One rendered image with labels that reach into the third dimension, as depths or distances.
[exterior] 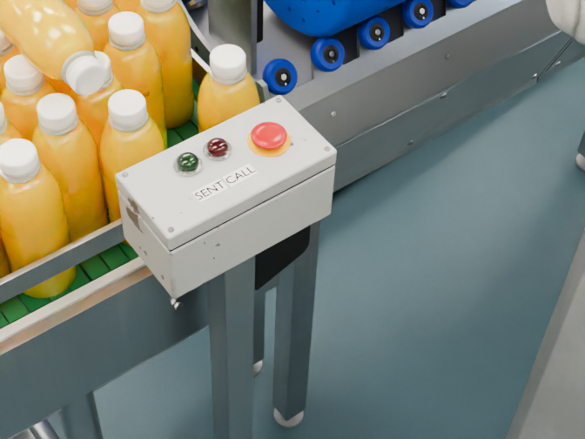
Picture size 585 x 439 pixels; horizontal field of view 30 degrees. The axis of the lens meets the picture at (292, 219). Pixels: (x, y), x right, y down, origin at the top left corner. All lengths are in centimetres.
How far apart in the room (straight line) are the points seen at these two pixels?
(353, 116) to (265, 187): 43
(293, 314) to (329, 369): 43
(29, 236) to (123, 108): 16
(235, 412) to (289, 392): 61
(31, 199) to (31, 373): 24
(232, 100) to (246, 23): 20
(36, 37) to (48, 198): 16
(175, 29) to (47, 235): 30
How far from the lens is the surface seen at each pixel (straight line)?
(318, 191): 112
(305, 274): 176
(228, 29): 143
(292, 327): 186
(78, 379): 133
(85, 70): 112
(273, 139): 109
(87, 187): 120
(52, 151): 116
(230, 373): 135
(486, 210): 254
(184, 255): 106
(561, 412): 173
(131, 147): 115
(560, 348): 163
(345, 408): 219
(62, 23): 115
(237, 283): 121
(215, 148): 108
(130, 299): 126
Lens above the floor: 190
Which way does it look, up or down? 50 degrees down
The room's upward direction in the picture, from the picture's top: 3 degrees clockwise
